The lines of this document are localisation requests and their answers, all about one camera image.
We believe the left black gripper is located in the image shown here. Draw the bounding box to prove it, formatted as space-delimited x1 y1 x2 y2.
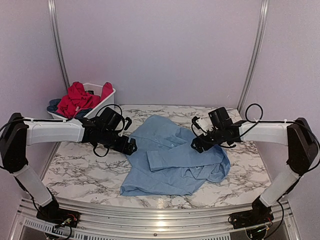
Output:
100 129 138 156

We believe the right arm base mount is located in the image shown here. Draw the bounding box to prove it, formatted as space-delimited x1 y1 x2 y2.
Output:
228 210 274 229

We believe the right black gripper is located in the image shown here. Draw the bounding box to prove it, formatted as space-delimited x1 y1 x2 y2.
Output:
190 127 224 154

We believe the dark blue garment in bin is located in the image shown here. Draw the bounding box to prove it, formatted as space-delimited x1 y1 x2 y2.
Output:
46 98 93 119

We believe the front aluminium rail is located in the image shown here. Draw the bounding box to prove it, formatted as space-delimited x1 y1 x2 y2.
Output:
8 198 302 240

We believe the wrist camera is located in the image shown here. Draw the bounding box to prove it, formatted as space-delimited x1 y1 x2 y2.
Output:
191 116 212 133
121 116 132 131

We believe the red garment in bin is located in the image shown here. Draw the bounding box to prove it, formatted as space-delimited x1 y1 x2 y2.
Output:
55 81 113 119

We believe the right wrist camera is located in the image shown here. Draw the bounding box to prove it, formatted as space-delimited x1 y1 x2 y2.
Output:
191 116 212 133

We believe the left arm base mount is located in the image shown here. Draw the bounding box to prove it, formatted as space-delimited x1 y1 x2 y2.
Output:
36 208 80 228

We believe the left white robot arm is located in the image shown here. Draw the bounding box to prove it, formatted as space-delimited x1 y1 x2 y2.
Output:
0 107 138 223

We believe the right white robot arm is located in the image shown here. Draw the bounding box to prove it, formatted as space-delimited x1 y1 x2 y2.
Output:
191 107 320 224

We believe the light blue button shirt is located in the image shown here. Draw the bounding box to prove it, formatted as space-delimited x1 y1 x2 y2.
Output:
120 115 231 196

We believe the left aluminium frame post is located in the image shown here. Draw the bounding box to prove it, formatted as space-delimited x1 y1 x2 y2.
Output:
47 0 70 90

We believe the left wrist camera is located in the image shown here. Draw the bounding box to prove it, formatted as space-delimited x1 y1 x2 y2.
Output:
121 116 132 131

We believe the aluminium frame post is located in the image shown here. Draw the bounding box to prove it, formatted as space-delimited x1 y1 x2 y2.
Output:
237 0 270 112
47 0 70 90

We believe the right aluminium frame post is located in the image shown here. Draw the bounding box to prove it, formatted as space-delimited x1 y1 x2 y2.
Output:
237 0 270 112

